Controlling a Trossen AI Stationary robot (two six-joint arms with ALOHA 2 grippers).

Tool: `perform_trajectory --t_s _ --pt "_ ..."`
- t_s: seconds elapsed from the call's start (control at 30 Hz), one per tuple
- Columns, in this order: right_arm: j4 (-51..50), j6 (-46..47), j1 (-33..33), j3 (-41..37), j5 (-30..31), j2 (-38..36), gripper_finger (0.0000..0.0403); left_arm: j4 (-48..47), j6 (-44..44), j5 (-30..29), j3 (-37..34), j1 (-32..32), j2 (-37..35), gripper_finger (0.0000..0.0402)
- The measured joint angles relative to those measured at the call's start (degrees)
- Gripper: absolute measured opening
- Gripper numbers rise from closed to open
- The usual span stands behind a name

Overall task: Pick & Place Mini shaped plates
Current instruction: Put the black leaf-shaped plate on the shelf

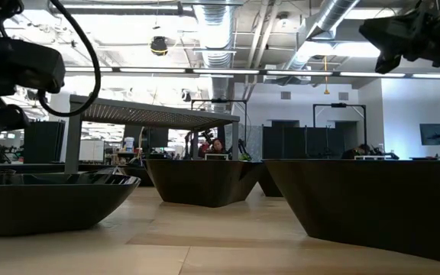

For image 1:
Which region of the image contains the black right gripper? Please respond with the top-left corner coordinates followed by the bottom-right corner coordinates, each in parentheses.
top-left (359, 0), bottom-right (440, 73)

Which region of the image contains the black teardrop mini plate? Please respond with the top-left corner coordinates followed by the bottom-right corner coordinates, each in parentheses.
top-left (119, 164), bottom-right (155, 188)

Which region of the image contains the black square mini plate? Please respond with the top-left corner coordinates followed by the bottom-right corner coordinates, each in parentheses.
top-left (142, 158), bottom-right (264, 209)

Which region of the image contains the black partition panel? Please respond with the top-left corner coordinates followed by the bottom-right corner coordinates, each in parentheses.
top-left (262, 121), bottom-right (358, 160)
top-left (23, 120), bottom-right (66, 164)

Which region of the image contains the black computer monitor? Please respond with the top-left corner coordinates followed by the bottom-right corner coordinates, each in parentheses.
top-left (419, 122), bottom-right (440, 147)

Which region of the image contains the white cabinet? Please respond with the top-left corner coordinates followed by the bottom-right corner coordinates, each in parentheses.
top-left (79, 139), bottom-right (105, 162)

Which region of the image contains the person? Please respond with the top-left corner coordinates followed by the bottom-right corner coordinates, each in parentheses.
top-left (341, 143), bottom-right (372, 160)
top-left (199, 137), bottom-right (228, 160)

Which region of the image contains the grey perforated metal riser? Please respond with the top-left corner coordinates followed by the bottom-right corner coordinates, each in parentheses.
top-left (64, 94), bottom-right (241, 175)

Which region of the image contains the black ceiling dome fixture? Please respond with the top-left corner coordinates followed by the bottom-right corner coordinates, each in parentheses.
top-left (150, 35), bottom-right (170, 57)

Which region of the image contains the long ceiling light bar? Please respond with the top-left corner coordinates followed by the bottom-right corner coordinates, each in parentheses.
top-left (64, 66), bottom-right (440, 80)

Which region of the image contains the silver ceiling air duct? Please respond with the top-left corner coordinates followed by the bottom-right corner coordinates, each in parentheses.
top-left (280, 0), bottom-right (362, 83)
top-left (195, 3), bottom-right (236, 112)

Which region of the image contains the yellow hanging cord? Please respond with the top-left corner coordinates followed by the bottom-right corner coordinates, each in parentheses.
top-left (322, 55), bottom-right (331, 95)

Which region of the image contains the black metal rig frame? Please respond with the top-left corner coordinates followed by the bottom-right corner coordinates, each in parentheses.
top-left (191, 98), bottom-right (248, 157)
top-left (312, 102), bottom-right (368, 154)

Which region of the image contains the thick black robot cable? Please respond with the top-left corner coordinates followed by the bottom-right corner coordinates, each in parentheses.
top-left (36, 0), bottom-right (102, 118)

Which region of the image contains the black aluminium table frame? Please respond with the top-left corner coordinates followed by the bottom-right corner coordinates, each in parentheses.
top-left (0, 162), bottom-right (144, 173)

